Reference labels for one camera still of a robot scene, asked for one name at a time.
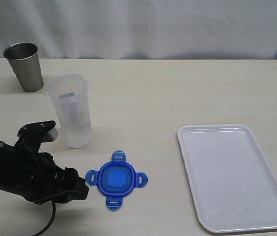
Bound blue four-tab container lid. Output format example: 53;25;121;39
85;150;148;211

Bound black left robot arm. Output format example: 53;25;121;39
0;136;89;205

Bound clear plastic container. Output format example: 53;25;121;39
47;74;92;148

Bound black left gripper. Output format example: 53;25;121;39
13;145;89;204

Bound white plastic tray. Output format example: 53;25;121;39
177;124;277;234

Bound stainless steel cup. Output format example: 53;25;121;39
3;42;44;92

